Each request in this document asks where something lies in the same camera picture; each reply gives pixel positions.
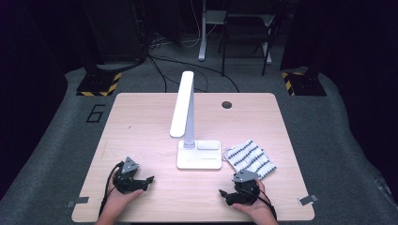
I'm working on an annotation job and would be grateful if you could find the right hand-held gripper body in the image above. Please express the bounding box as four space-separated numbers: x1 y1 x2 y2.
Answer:
231 169 261 206

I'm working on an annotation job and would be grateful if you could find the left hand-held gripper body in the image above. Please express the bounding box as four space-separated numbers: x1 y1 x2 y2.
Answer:
112 156 150 195

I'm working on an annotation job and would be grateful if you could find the white cloth with dark pattern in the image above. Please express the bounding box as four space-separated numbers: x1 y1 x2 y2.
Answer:
222 139 278 181

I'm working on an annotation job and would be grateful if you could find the white desk lamp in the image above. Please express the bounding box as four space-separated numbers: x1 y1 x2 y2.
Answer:
169 70 223 171

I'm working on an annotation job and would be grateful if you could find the person's left hand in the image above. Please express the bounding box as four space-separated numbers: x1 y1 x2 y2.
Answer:
105 174 145 219

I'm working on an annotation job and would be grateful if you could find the person's right hand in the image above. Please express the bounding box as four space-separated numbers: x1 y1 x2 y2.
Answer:
232 179 274 220

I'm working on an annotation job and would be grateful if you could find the grey tape strip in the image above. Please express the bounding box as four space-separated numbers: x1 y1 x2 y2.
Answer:
298 193 319 206
66 196 90 208

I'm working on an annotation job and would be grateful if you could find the black stand with striped base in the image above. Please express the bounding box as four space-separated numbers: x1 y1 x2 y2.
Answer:
75 0 123 98
281 59 328 98

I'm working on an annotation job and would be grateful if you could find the dark curtain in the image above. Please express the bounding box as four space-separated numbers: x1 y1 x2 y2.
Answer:
0 0 83 201
280 0 398 191

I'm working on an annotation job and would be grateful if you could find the black cabinet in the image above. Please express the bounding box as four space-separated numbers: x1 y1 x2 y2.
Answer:
83 0 148 65

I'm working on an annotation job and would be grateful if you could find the black folding chair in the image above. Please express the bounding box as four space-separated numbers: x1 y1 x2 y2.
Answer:
217 0 280 78

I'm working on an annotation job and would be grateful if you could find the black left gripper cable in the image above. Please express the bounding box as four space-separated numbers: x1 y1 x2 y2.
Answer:
98 161 125 218

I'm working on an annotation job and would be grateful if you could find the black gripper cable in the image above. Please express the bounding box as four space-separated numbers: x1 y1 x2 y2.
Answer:
250 187 278 221
98 161 125 218

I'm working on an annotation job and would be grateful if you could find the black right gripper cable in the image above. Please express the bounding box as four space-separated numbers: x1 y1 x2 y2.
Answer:
250 187 278 221

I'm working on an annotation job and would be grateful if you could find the short black floor cable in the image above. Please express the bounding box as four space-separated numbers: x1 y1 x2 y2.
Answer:
147 56 169 94

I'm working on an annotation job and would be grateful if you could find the long black floor cable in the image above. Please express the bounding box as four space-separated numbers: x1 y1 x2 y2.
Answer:
146 54 240 94

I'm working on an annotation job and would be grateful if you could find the white floor cable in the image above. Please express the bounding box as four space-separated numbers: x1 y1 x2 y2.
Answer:
179 0 219 49

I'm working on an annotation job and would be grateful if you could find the white desk frame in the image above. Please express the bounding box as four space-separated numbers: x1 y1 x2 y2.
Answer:
197 0 277 66

